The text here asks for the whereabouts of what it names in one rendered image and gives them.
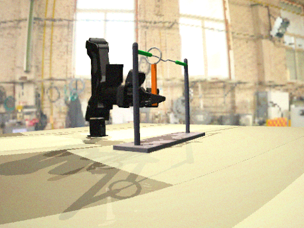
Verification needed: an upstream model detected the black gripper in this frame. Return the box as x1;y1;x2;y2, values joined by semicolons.
115;85;166;108

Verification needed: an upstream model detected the orange handle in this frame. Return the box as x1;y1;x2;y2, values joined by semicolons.
145;47;162;95

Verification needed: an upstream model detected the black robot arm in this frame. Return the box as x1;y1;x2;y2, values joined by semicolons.
85;38;123;137

